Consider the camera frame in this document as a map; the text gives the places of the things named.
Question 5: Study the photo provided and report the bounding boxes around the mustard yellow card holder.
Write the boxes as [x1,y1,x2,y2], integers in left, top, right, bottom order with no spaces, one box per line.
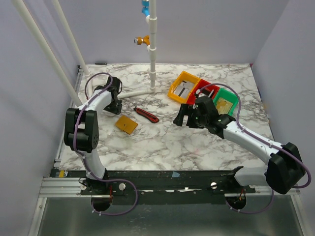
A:
[115,116,138,135]

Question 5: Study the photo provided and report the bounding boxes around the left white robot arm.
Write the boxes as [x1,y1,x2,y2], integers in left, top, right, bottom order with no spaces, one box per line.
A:
[63,73,122,181]

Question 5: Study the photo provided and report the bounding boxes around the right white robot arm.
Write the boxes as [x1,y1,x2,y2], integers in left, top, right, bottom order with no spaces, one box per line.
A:
[173,96,306,194]

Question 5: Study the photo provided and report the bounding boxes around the cards in yellow bin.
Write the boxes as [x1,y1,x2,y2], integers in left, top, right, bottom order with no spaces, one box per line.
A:
[174,81,194,99]

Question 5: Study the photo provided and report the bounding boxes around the gold cards in green bin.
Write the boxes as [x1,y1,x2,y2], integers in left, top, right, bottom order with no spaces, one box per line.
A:
[216,97,233,115]

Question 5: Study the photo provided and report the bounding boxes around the black items in red bin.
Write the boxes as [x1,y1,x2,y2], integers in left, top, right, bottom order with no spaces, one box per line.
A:
[195,88,215,98]

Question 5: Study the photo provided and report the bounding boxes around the red plastic bin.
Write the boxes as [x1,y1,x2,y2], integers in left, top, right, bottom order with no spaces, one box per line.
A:
[186,79,221,105]

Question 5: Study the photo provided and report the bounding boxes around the green plastic bin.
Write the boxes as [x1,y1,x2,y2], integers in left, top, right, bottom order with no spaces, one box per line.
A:
[213,88,239,116]

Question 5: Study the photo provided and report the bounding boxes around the yellow plastic bin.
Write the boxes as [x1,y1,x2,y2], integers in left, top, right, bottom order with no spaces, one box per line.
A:
[168,71,201,104]

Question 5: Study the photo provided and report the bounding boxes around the red black utility knife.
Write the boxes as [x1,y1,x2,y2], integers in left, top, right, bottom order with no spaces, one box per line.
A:
[133,107,159,123]

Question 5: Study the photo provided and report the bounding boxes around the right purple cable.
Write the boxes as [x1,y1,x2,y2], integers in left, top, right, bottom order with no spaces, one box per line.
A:
[195,83,311,214]

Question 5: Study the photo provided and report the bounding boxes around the orange camera on pole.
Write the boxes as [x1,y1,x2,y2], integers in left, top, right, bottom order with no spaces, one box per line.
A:
[134,35,150,46]

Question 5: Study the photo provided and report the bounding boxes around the black mounting rail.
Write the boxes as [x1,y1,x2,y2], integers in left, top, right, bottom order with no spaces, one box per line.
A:
[40,170,255,206]

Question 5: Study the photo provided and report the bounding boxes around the white PVC pipe frame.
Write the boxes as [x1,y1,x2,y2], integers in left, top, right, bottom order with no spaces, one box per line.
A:
[12,0,158,106]

